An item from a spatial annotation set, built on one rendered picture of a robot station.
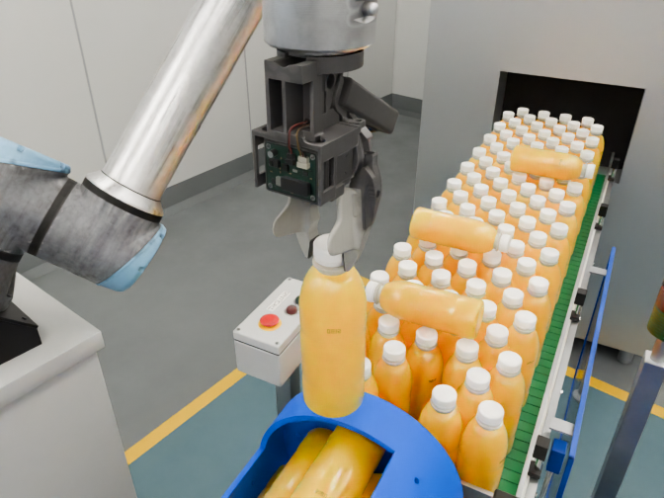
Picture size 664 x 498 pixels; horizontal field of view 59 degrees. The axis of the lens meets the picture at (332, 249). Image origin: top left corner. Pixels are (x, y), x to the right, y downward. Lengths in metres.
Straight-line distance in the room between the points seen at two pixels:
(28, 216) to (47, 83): 2.34
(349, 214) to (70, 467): 0.93
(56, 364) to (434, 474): 0.69
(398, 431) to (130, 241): 0.58
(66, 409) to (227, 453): 1.19
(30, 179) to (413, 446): 0.74
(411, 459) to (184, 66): 0.73
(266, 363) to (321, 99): 0.70
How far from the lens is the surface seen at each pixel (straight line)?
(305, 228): 0.59
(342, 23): 0.46
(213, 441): 2.39
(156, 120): 1.07
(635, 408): 1.23
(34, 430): 1.22
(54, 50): 3.39
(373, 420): 0.76
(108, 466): 1.39
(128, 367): 2.77
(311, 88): 0.47
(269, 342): 1.07
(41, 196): 1.08
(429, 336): 1.07
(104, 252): 1.08
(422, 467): 0.76
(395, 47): 5.63
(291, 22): 0.46
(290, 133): 0.48
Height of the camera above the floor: 1.80
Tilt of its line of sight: 32 degrees down
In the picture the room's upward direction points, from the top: straight up
